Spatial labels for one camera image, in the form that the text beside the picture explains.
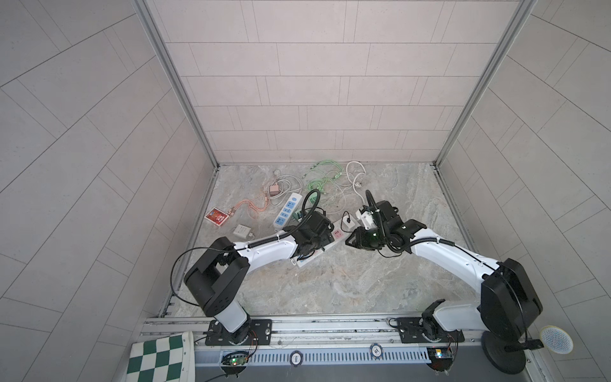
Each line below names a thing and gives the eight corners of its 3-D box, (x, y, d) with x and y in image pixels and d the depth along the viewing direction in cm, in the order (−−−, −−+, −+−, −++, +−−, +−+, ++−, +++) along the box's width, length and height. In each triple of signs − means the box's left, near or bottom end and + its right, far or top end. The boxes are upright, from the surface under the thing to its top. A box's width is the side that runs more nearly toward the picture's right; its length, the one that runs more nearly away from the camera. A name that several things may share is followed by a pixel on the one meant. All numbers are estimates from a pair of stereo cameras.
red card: (206, 219, 98) (204, 216, 97) (216, 209, 101) (214, 206, 100) (219, 226, 96) (217, 223, 94) (228, 216, 99) (226, 213, 97)
